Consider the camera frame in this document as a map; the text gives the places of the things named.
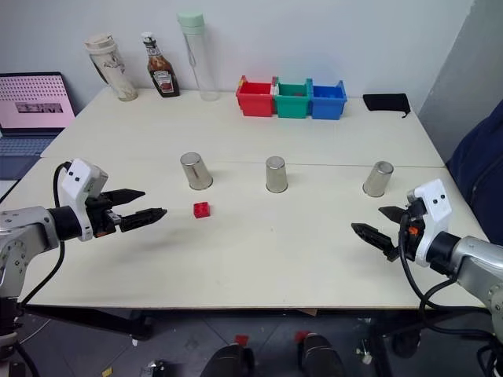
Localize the dark rounded shape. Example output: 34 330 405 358
201 342 257 377
299 331 347 377

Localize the dark blue chair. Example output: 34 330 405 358
444 104 503 247

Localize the steel cup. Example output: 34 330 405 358
264 156 289 194
362 159 395 198
179 152 215 191

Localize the black cloth pouch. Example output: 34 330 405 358
362 93 412 119

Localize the beige travel tumbler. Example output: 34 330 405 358
83 33 138 103

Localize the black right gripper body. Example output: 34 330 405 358
396 199 428 262

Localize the black table frame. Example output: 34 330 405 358
21 305 155 342

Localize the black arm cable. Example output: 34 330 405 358
16 162 76 306
397 225 497 343

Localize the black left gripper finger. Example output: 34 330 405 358
118 207 168 233
103 188 147 207

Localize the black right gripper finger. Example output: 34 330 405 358
377 205 409 225
350 222 400 262

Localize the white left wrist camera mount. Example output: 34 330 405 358
58 158 109 242

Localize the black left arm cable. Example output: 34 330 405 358
16 162 76 306

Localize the green plastic bin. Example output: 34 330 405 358
273 76 314 119

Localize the open laptop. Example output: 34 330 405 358
0 71 77 159

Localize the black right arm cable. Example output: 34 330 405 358
397 225 497 343

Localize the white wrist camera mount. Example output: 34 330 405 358
58 158 109 242
406 178 453 269

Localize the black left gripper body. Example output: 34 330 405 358
85 192 123 239

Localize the clear bottle with green lid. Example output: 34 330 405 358
175 10 222 102

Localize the blue plastic bin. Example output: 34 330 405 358
310 79 349 121

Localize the ketchup bottle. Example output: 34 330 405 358
141 31 182 99

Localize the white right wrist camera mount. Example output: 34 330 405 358
406 178 453 269

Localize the red plastic bin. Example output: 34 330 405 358
235 75 277 118

